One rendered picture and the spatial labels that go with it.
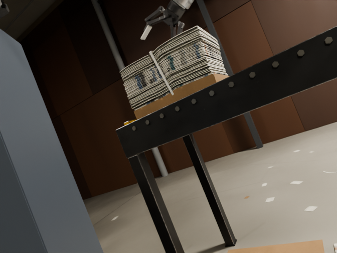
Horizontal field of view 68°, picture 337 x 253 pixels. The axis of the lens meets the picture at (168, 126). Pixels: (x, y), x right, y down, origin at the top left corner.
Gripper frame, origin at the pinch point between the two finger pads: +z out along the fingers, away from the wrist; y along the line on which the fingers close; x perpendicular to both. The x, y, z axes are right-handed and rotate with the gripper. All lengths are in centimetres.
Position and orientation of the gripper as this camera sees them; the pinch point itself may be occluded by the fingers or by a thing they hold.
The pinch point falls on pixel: (153, 45)
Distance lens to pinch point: 119.3
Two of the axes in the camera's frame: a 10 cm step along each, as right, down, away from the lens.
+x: 4.6, -1.7, 8.7
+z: -5.4, 7.3, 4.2
